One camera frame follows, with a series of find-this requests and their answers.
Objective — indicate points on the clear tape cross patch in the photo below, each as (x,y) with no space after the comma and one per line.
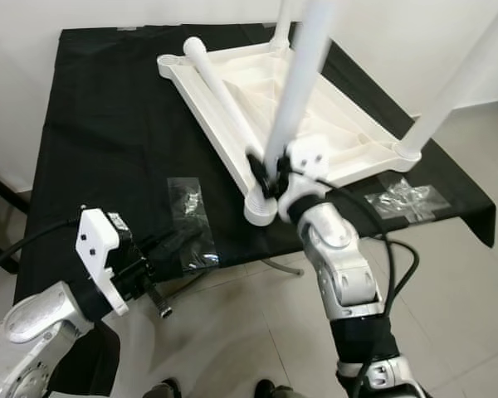
(407,199)

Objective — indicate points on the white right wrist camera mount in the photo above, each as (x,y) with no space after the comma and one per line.
(307,157)

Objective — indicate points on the grey robot right leg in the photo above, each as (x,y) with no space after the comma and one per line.
(278,390)

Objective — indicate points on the white plastic table top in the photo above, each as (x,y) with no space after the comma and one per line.
(332,124)

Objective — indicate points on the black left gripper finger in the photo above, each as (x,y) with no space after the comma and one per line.
(178,264)
(170,239)

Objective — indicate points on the grey robot left leg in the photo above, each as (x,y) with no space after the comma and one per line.
(163,388)

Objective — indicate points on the clear tape strip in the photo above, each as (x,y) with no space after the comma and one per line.
(191,215)

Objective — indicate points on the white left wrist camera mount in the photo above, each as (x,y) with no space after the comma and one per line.
(95,240)

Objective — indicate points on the black tablecloth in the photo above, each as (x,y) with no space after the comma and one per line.
(108,124)

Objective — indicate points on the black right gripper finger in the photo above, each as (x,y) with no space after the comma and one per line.
(256,170)

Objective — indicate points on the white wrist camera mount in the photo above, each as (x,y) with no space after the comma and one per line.
(307,157)
(95,240)

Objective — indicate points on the grey robot leg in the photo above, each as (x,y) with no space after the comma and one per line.
(163,388)
(278,390)

